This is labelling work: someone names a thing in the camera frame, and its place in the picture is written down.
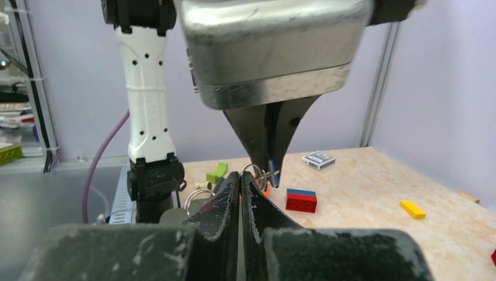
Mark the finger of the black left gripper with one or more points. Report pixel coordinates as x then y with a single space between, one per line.
249 125
284 118

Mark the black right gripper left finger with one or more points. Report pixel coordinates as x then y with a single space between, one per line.
202 247

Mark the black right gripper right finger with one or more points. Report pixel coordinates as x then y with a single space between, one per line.
278 248

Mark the blue key tag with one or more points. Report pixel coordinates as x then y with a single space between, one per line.
273 177

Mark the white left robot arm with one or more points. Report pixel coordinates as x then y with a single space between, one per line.
155 171

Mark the playing card deck box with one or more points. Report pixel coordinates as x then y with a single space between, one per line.
318 160

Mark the orange arch block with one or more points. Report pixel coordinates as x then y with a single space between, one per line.
266 190

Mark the red blue brick stack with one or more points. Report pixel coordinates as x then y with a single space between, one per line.
301 200

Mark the light green curved block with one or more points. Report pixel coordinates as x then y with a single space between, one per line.
220 171

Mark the small wooden cylinder peg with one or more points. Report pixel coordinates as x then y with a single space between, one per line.
204 185

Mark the yellow brick mid left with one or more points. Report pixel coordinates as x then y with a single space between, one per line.
412 209

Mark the wooden wedge back left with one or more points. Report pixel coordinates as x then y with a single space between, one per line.
468 196

